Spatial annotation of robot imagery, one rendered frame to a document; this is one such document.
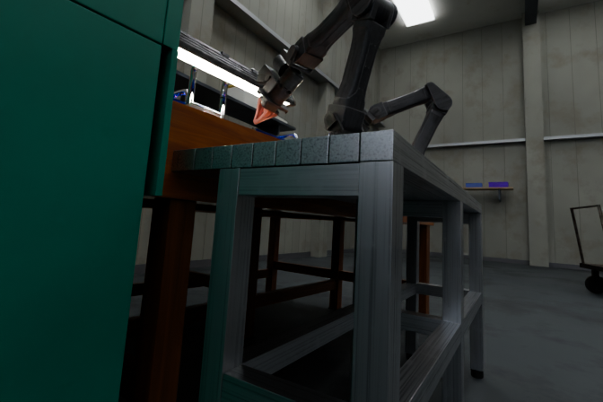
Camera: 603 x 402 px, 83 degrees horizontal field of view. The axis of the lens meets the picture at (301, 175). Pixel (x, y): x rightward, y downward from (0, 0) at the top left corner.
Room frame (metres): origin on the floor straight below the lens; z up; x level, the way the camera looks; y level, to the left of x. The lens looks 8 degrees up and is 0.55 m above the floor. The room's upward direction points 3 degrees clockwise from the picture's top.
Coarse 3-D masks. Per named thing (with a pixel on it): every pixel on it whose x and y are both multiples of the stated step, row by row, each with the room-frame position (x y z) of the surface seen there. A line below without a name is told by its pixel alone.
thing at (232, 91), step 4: (228, 88) 3.67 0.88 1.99; (232, 88) 3.63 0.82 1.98; (236, 88) 3.60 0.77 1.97; (228, 92) 3.66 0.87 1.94; (232, 92) 3.63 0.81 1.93; (236, 92) 3.60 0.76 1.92; (240, 92) 3.56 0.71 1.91; (244, 92) 3.54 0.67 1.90; (248, 92) 3.57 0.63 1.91; (232, 96) 3.62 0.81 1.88; (236, 96) 3.60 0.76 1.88; (240, 96) 3.56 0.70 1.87; (244, 96) 3.54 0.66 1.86; (248, 96) 3.57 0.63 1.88; (252, 96) 3.63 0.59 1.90; (256, 96) 3.68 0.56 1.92; (240, 100) 3.56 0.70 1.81; (244, 100) 3.54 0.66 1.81; (248, 100) 3.58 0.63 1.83; (252, 100) 3.64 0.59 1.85; (256, 100) 3.69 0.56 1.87; (248, 104) 3.58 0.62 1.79; (252, 104) 3.64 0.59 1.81; (256, 104) 3.69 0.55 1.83; (256, 108) 3.70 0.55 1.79
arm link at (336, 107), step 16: (384, 0) 0.69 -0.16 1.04; (352, 16) 0.73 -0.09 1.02; (368, 16) 0.69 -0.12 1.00; (384, 16) 0.71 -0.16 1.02; (368, 32) 0.70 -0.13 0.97; (384, 32) 0.73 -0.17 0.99; (352, 48) 0.74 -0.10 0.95; (368, 48) 0.72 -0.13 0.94; (352, 64) 0.74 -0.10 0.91; (368, 64) 0.73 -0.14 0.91; (352, 80) 0.74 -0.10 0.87; (368, 80) 0.75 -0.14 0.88; (336, 96) 0.77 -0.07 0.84; (352, 96) 0.74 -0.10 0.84; (336, 112) 0.76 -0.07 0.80; (352, 112) 0.75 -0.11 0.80; (352, 128) 0.77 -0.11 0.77
